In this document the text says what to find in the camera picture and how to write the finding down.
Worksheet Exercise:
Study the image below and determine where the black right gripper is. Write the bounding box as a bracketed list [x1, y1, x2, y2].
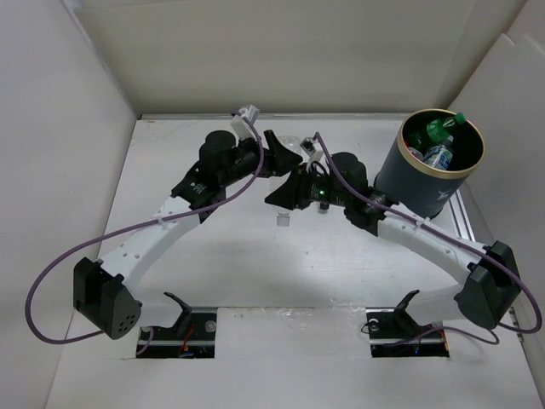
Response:
[267, 161, 350, 209]

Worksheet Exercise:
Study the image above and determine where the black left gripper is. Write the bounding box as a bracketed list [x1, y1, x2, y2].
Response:
[221, 131, 302, 188]

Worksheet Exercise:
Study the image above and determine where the tall clear unlabeled bottle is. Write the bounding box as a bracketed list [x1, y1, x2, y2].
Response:
[270, 135, 302, 227]

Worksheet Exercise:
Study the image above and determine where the blue white label clear bottle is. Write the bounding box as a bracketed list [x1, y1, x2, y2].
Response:
[423, 135, 454, 170]

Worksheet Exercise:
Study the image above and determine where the green plastic bottle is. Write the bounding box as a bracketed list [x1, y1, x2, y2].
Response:
[404, 112, 467, 150]

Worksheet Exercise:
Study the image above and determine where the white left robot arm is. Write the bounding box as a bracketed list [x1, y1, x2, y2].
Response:
[73, 130, 302, 340]

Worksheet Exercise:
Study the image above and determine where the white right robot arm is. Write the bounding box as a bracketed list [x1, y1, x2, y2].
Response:
[265, 153, 520, 336]

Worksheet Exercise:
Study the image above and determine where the dark blue gold-rimmed bin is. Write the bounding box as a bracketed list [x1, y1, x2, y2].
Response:
[374, 109, 485, 219]

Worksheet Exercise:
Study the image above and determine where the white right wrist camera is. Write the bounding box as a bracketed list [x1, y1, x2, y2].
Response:
[300, 136, 324, 173]

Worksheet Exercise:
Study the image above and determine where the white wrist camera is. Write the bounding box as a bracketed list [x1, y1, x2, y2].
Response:
[230, 105, 260, 141]
[300, 136, 324, 173]

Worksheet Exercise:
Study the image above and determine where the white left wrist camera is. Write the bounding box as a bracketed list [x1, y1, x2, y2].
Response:
[230, 105, 260, 141]

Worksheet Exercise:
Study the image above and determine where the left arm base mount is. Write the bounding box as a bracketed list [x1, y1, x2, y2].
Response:
[135, 291, 218, 360]

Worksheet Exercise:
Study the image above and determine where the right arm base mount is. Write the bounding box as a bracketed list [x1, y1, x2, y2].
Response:
[360, 290, 450, 358]

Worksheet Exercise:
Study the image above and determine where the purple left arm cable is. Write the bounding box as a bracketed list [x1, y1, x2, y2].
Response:
[24, 111, 266, 344]

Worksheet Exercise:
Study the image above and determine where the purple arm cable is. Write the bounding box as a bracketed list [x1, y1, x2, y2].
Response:
[313, 131, 543, 345]
[24, 111, 266, 344]

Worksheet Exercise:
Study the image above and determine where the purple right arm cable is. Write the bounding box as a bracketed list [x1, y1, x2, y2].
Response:
[313, 131, 543, 345]

